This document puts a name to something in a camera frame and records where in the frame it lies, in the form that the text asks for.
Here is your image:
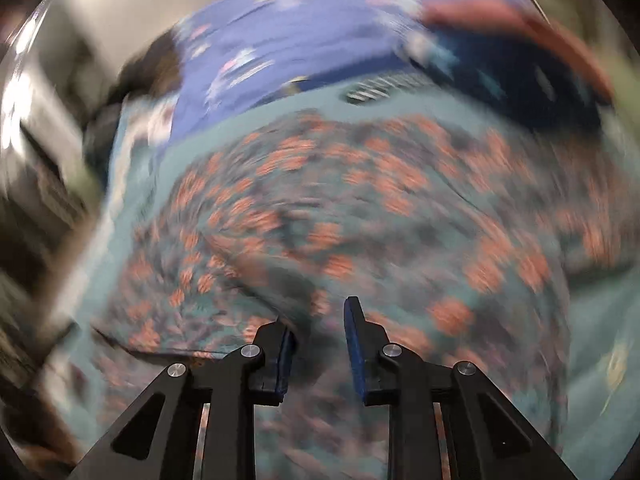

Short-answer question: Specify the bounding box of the teal floral fleece garment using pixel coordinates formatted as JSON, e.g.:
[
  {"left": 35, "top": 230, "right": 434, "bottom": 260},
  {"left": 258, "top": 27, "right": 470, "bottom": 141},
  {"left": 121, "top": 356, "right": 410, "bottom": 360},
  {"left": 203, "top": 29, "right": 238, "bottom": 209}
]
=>
[{"left": 100, "top": 110, "right": 639, "bottom": 479}]

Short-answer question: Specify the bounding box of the teal printed bed sheet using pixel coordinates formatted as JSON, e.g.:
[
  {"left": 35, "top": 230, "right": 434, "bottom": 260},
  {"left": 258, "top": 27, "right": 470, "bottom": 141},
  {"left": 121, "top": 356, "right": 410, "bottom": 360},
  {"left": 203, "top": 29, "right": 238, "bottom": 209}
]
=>
[{"left": 49, "top": 82, "right": 639, "bottom": 479}]

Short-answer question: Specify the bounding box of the navy star folded garment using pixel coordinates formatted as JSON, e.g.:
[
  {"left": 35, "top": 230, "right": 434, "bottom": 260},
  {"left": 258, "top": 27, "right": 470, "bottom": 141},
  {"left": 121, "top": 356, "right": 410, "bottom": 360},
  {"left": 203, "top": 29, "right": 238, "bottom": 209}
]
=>
[{"left": 401, "top": 27, "right": 606, "bottom": 136}]

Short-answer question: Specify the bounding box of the blue patterned pillow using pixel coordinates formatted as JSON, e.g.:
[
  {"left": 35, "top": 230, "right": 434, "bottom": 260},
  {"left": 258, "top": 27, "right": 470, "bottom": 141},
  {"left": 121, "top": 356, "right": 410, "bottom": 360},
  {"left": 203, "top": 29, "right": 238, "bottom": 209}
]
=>
[{"left": 169, "top": 0, "right": 542, "bottom": 141}]

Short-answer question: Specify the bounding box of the pink folded garment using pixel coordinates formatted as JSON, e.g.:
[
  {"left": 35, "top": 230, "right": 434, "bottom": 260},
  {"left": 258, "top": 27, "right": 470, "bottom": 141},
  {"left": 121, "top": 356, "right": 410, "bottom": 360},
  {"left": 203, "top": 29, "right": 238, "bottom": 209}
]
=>
[{"left": 420, "top": 0, "right": 613, "bottom": 103}]

